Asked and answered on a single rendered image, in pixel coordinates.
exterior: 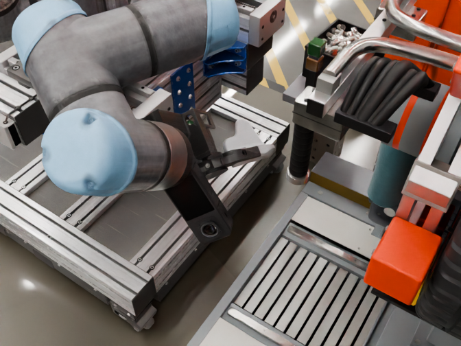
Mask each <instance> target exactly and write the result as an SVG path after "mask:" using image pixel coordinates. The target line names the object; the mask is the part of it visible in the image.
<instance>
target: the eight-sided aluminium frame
mask: <svg viewBox="0 0 461 346"><path fill-rule="evenodd" d="M460 105H461V99H459V98H456V97H453V96H451V95H450V94H448V96H447V99H446V101H445V103H444V105H443V107H442V109H441V111H440V114H439V116H438V118H437V120H436V122H435V124H434V127H433V128H432V131H431V132H430V134H429V137H428V139H427V141H426V143H425V145H424V147H423V150H422V152H421V153H420V154H419V155H418V157H417V158H416V159H415V161H414V164H413V166H412V169H411V170H410V173H409V175H408V177H407V180H406V182H405V185H404V186H403V189H402V191H401V193H402V194H403V195H402V198H401V201H400V203H399V206H398V209H397V212H396V214H395V216H398V217H400V218H402V219H404V220H407V221H408V222H411V223H413V224H416V223H417V222H418V220H419V218H420V216H421V214H422V212H423V210H424V208H425V206H426V205H429V206H430V207H431V209H430V211H429V213H428V216H427V218H426V220H425V223H424V225H423V227H422V228H424V229H426V230H428V231H431V232H432V233H435V232H436V230H437V228H438V226H439V224H440V222H441V220H442V217H443V216H444V214H445V213H447V211H448V209H449V207H450V205H451V203H452V201H453V199H454V196H455V194H456V192H457V190H458V188H459V186H460V184H461V146H460V148H459V150H458V152H457V154H456V156H455V158H454V160H453V162H452V164H451V165H449V164H447V163H444V162H442V161H439V160H437V159H436V156H437V154H438V152H439V149H440V147H441V145H442V143H443V141H444V140H445V137H446V135H447V133H448V131H449V129H450V127H451V125H452V123H453V120H454V118H455V116H456V114H457V112H458V110H459V108H460ZM416 201H417V203H416Z"/></svg>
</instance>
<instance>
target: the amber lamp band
mask: <svg viewBox="0 0 461 346"><path fill-rule="evenodd" d="M323 61H324V56H323V55H322V57H321V58H320V59H319V60H314V59H312V58H309V57H307V59H306V65H305V68H306V69H308V70H310V71H313V72H316V73H317V72H318V71H319V70H320V69H321V68H322V66H323Z"/></svg>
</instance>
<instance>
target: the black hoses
mask: <svg viewBox="0 0 461 346"><path fill-rule="evenodd" d="M440 87H441V84H440V83H438V82H434V81H432V80H431V79H430V78H429V77H428V75H427V74H426V72H424V71H422V70H420V69H419V68H418V67H417V66H416V65H415V64H414V63H413V62H411V61H409V60H401V61H400V60H391V59H389V58H386V57H383V58H380V57H378V56H374V57H372V58H370V59H368V60H367V61H366V62H365V63H364V65H363V66H362V67H361V69H360V70H359V71H358V73H357V75H356V76H355V78H354V80H353V82H352V84H351V86H350V88H349V90H348V92H347V94H346V96H345V98H344V101H343V103H342V104H341V105H340V107H339V108H338V109H337V111H336V112H335V115H334V119H333V121H334V122H336V123H338V124H341V125H343V126H346V127H348V128H351V129H353V130H356V131H358V132H360V133H363V134H365V135H368V136H370V137H373V138H375V139H378V140H380V141H382V142H385V143H389V142H390V140H391V138H392V137H393V136H394V134H395V132H396V129H397V124H396V123H394V122H391V121H389V120H388V119H389V118H390V117H391V116H392V115H393V114H394V112H395V111H396V110H397V109H398V108H399V107H400V106H401V105H402V104H403V103H404V102H405V101H406V99H408V98H409V97H410V96H411V95H415V96H417V97H420V98H423V99H425V100H428V101H430V102H433V101H434V99H435V98H436V96H437V94H438V92H439V90H440Z"/></svg>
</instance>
